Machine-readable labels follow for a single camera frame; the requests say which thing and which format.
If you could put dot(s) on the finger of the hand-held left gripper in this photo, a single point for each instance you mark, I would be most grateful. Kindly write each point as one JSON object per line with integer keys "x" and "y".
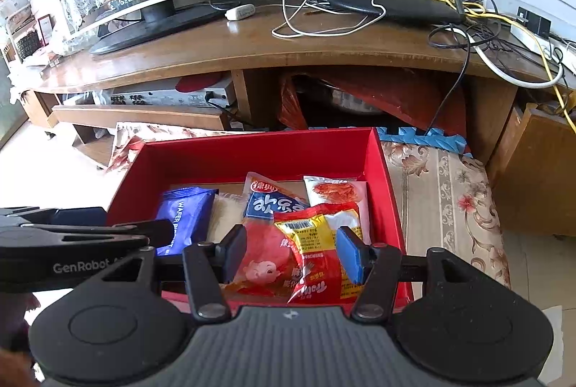
{"x": 135, "y": 229}
{"x": 76, "y": 216}

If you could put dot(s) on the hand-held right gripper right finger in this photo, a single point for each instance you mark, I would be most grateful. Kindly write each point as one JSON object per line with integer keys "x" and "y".
{"x": 351, "y": 256}

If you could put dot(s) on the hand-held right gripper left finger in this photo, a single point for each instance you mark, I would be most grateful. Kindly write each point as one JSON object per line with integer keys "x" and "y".
{"x": 234, "y": 252}

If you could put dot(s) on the pink sausage packet blue lettering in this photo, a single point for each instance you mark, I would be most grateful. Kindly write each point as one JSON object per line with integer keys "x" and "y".
{"x": 265, "y": 252}

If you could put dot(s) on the clear packet with pale cake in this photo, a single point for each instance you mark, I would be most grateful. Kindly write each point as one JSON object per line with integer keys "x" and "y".
{"x": 225, "y": 216}

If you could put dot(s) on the red and yellow snack packet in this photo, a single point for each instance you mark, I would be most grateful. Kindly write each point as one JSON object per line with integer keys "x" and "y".
{"x": 310, "y": 252}

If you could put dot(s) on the blue biscuit packet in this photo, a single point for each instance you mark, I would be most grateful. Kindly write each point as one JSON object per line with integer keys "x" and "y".
{"x": 189, "y": 216}

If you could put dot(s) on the white packet with red print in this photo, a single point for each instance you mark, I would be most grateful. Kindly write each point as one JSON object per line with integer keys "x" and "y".
{"x": 333, "y": 191}

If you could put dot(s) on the red cardboard box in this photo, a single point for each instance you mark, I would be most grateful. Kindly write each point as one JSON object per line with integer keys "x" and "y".
{"x": 270, "y": 153}

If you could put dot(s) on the silver audio receiver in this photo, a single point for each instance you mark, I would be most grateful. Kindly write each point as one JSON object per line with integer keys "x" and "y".
{"x": 180, "y": 96}

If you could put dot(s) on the blue foam mat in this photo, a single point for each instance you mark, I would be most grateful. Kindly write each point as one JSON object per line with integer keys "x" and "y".
{"x": 432, "y": 141}

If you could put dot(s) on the red round lid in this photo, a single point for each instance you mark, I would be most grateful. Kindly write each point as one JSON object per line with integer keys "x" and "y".
{"x": 198, "y": 83}

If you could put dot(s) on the red bag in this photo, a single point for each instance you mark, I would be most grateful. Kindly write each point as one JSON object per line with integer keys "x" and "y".
{"x": 405, "y": 99}

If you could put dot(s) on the wooden cabinet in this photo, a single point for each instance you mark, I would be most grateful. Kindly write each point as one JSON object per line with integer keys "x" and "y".
{"x": 535, "y": 171}

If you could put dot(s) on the wooden television stand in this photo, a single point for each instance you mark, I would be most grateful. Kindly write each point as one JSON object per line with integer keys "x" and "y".
{"x": 337, "y": 45}

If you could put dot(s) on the white power adapter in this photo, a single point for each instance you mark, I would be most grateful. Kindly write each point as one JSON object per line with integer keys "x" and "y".
{"x": 240, "y": 11}

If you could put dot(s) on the white power strip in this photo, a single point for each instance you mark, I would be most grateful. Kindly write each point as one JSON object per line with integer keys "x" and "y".
{"x": 526, "y": 36}

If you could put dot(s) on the black plug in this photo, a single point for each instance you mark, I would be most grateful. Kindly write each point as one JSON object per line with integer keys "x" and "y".
{"x": 535, "y": 22}

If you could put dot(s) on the small picture frame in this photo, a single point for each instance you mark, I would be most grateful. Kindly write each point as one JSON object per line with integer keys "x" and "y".
{"x": 45, "y": 29}

